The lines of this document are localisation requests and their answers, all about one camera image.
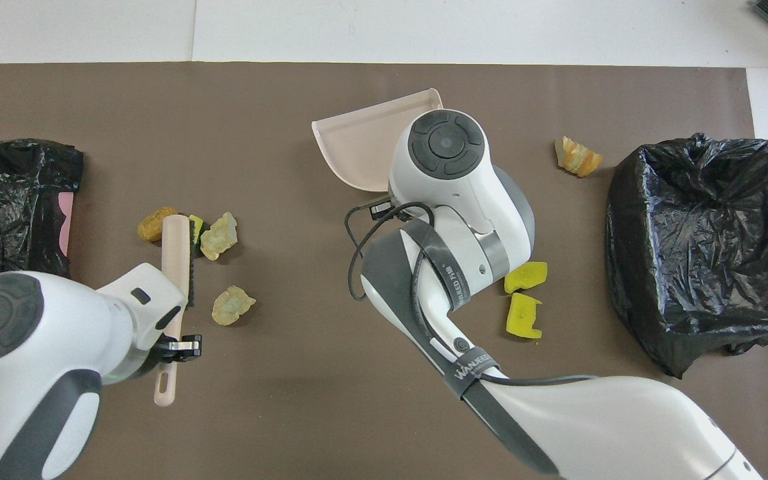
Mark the pink bin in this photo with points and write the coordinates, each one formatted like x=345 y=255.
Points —
x=66 y=220

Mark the tall black bag-lined bin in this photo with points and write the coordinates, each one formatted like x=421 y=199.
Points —
x=677 y=253

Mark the yellow green sponge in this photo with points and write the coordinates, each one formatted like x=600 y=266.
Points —
x=198 y=230

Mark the brown toy bread roll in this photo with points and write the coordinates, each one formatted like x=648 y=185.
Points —
x=152 y=226

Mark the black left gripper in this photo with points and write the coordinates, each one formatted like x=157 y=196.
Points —
x=154 y=356

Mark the low black trash bag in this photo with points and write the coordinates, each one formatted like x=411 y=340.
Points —
x=10 y=193

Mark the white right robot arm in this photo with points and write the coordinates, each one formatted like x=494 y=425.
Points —
x=464 y=193

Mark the brown paper table mat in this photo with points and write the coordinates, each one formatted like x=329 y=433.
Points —
x=257 y=413

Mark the beige hand brush black bristles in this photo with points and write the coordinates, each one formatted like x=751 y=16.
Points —
x=175 y=253

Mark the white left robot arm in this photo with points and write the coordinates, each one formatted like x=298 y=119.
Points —
x=77 y=313

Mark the orange striped toy croissant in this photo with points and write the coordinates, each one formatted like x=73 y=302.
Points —
x=577 y=158

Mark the beige plastic dustpan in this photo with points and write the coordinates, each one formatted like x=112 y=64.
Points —
x=357 y=143

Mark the notched yellow sponge piece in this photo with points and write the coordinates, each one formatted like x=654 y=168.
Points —
x=522 y=316

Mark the pale toy croissant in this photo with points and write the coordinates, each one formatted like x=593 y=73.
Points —
x=232 y=305
x=218 y=236

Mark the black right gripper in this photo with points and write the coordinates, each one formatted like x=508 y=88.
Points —
x=382 y=210

